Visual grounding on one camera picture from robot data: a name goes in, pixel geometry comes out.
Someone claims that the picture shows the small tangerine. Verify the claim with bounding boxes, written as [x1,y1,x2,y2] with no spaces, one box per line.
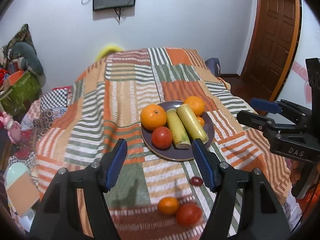
[157,197,180,215]
[197,116,205,127]

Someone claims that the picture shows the sugarcane piece front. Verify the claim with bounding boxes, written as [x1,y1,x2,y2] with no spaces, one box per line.
[176,104,208,144]

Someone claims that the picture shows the sugarcane piece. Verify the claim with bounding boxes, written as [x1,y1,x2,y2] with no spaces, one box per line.
[176,104,208,144]
[166,108,191,150]

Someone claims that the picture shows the large orange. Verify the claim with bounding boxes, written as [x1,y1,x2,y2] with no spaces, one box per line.
[183,96,206,116]
[140,104,167,131]

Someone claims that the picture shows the red tomato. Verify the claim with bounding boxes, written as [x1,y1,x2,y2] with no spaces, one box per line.
[151,126,173,150]
[176,203,202,226]

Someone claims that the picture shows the dark red grape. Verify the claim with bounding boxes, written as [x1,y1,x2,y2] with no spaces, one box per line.
[189,177,203,186]

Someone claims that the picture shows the sugarcane piece back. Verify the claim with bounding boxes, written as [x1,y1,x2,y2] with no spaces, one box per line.
[166,108,191,150]

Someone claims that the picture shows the white sliding wardrobe door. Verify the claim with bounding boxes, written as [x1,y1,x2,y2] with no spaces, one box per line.
[277,0,320,109]

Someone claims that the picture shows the orange notebook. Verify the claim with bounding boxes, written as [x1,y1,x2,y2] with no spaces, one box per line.
[7,172,40,217]

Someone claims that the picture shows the blue backpack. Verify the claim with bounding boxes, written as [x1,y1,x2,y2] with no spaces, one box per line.
[205,57,221,77]

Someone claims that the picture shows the brown wooden door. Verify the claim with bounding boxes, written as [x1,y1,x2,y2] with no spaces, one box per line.
[241,0,301,101]

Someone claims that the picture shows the purple round plate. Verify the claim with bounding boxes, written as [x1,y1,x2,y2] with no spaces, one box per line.
[141,101,214,161]

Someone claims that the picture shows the pink toy figure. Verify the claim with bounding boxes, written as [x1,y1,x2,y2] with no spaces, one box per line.
[0,112,22,146]

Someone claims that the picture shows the checkered patchwork quilt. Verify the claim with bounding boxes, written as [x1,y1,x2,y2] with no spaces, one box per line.
[8,86,71,166]

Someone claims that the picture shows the green storage box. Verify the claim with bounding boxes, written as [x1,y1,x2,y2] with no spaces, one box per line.
[1,71,41,116]

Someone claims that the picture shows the red plastic bag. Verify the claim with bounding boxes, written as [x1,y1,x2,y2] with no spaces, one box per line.
[0,68,9,82]

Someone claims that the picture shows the grey plush toy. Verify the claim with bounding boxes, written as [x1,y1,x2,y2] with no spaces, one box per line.
[10,42,44,76]

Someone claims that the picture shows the yellow foam tube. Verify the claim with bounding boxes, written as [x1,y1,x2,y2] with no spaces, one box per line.
[95,44,123,61]

